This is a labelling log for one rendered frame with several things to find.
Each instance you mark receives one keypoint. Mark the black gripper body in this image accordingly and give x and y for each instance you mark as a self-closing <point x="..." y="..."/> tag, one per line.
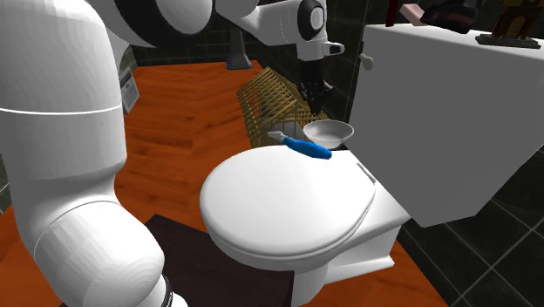
<point x="313" y="76"/>

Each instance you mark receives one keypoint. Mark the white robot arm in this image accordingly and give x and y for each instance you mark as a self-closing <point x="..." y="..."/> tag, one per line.
<point x="59" y="140"/>

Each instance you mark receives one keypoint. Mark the white bowl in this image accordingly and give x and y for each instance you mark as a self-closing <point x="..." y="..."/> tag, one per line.
<point x="327" y="132"/>

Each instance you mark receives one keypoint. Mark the dark red upright item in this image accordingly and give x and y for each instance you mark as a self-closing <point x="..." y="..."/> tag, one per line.
<point x="391" y="12"/>

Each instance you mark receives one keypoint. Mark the pink box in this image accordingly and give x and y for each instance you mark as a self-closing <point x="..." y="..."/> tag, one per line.
<point x="411" y="13"/>

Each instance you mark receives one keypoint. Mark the white toilet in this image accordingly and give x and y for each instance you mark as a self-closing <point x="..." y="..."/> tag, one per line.
<point x="429" y="123"/>

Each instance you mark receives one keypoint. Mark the black and pink shoe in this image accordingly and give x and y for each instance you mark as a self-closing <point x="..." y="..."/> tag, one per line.
<point x="452" y="16"/>

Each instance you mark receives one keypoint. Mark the grey slatted panel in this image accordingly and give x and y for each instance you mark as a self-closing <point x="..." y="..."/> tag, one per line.
<point x="129" y="91"/>

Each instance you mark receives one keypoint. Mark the brown figure on dark base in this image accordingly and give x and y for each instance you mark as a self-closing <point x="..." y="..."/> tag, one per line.
<point x="516" y="21"/>

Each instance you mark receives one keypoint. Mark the dark robot stand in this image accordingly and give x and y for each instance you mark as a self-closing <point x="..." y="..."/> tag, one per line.
<point x="212" y="272"/>

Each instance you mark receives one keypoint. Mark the grey pedestal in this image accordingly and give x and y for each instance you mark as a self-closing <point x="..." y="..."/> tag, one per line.
<point x="238" y="53"/>

